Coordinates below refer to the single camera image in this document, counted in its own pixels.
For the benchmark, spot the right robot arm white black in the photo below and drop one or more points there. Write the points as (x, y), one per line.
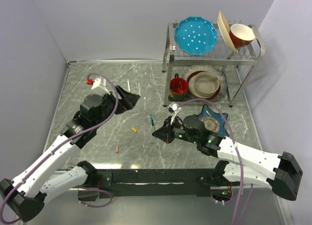
(279, 172)

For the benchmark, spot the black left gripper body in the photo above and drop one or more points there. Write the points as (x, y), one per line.
(109, 103)

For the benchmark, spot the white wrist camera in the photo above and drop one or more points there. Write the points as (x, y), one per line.
(175, 109)
(98, 85)

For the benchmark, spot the beige bowl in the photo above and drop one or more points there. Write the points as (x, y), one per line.
(206, 83)

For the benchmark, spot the cream plate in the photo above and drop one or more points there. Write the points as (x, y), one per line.
(224, 29)

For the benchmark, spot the blue pen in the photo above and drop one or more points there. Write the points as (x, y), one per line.
(152, 121)

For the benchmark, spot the blue star shaped dish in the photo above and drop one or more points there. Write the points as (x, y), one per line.
(206, 111)

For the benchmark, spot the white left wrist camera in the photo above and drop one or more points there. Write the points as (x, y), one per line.
(98, 85)

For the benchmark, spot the white pen pink tip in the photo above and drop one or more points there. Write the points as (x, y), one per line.
(129, 85)

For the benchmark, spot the blue polka dot plate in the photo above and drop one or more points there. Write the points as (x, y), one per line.
(196, 36)

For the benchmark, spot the dark red plate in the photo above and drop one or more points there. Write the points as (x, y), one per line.
(191, 75)

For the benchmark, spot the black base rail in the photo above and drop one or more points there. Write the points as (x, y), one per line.
(157, 182)

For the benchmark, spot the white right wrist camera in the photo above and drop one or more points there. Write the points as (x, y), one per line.
(175, 109)

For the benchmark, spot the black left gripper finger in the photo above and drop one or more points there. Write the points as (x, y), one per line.
(125, 98)
(135, 98)

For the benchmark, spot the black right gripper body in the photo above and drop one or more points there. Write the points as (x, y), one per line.
(178, 130)

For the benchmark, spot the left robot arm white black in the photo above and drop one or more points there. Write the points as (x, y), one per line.
(28, 192)

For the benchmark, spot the red mug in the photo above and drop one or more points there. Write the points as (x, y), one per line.
(178, 88)

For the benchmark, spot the metal dish rack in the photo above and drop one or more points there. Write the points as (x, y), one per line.
(220, 56)

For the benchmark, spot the small round patterned saucer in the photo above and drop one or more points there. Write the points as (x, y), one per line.
(211, 124)

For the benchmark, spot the red white bowl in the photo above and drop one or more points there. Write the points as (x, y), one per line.
(241, 35)

